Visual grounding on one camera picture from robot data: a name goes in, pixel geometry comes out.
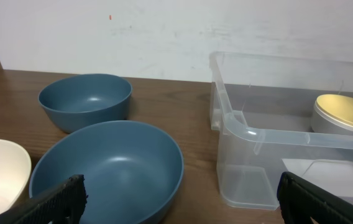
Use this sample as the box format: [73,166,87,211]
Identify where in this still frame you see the dark blue bowl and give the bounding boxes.
[29,120,184,223]
[38,73,133,134]

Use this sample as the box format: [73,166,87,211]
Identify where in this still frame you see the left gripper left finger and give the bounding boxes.
[0,174,88,224]

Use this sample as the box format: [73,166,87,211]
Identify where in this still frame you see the yellow small bowl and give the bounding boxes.
[314,94,353,128]

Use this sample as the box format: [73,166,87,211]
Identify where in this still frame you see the clear plastic storage container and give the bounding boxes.
[209,52,353,210]

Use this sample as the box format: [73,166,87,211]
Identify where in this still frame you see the grey small bowl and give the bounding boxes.
[311,102,353,136]

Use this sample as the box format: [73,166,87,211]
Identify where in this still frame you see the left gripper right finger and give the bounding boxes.
[277,172,353,224]

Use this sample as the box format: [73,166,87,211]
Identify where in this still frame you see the far dark blue bowl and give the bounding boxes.
[38,73,133,134]

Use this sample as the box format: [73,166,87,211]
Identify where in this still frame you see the near dark blue bowl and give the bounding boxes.
[29,120,184,223]

